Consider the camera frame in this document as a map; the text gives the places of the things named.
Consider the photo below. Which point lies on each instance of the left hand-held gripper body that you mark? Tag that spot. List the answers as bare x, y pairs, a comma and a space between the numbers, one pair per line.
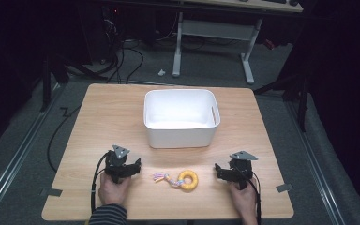
116, 165

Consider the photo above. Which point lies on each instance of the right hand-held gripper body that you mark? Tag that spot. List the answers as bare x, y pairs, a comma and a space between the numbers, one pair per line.
240, 168

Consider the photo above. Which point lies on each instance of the white plastic bin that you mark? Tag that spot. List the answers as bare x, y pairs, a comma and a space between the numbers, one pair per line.
181, 118

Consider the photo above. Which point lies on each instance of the person's left hand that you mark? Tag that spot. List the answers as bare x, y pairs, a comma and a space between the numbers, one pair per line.
112, 191

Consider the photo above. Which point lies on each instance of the person's right hand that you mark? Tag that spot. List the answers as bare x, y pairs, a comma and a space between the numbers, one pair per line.
244, 200

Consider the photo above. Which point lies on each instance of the grey tape piece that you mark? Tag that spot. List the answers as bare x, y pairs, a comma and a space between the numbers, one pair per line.
284, 187
52, 192

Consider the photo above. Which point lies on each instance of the small white floor scrap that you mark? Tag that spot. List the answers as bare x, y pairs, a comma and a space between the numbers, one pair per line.
161, 72

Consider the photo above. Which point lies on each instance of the black metal stand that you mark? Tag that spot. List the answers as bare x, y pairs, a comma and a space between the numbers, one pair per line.
51, 75
293, 90

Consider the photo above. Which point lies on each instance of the white-legged desk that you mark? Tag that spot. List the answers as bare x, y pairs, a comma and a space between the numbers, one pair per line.
215, 29

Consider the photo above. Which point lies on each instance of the metal floor rail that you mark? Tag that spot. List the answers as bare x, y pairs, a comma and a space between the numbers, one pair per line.
15, 156
315, 162

